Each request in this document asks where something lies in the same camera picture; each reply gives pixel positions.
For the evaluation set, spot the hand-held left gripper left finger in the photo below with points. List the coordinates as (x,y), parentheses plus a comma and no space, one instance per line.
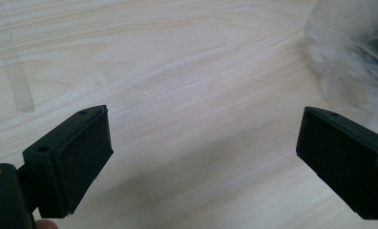
(72,159)

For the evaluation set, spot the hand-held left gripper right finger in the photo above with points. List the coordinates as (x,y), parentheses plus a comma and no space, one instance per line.
(343,156)

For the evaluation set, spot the clear plastic bag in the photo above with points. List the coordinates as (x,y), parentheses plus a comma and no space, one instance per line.
(346,47)

